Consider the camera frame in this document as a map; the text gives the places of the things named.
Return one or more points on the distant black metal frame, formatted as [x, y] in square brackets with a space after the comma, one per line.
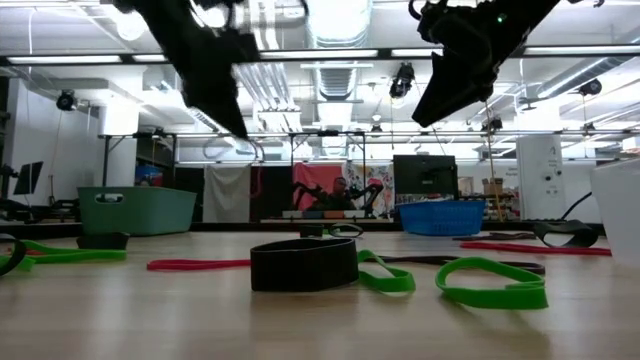
[105, 160]

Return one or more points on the cardboard box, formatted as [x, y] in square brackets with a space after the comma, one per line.
[492, 187]

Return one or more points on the grey hanging cloth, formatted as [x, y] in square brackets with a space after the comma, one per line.
[227, 195]

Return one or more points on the silver ceiling duct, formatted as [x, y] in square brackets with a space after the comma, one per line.
[337, 30]

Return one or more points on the orange hanging cloth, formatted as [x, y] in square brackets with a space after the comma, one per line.
[310, 172]

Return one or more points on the wide black rubber band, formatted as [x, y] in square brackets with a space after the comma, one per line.
[300, 270]
[21, 252]
[345, 225]
[102, 242]
[585, 235]
[311, 231]

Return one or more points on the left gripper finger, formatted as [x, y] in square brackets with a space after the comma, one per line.
[227, 112]

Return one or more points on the black overhead light bar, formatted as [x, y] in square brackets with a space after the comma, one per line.
[384, 52]

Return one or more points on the black hanging camera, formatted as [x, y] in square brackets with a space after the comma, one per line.
[591, 88]
[401, 82]
[494, 125]
[66, 101]

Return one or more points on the floral hanging cloth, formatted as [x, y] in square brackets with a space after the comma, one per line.
[380, 175]

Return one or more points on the clear plastic container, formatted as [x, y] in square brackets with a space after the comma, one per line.
[620, 210]

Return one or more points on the tilted black monitor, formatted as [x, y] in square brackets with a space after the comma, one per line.
[29, 178]

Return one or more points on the blue plastic basket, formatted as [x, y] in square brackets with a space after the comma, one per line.
[440, 218]

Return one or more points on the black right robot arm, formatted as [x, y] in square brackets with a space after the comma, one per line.
[537, 12]

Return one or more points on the red rubber band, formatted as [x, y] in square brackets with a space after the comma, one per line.
[195, 265]
[32, 252]
[525, 248]

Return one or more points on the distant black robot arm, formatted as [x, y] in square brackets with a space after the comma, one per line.
[306, 195]
[371, 195]

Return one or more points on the blue plastic bin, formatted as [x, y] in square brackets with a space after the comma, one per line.
[148, 175]

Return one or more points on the black computer monitor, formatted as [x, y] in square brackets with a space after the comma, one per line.
[425, 175]

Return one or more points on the person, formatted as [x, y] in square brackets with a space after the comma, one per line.
[340, 197]

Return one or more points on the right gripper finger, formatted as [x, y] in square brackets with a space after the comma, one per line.
[450, 97]

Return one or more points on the teal plastic basket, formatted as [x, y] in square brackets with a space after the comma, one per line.
[150, 212]

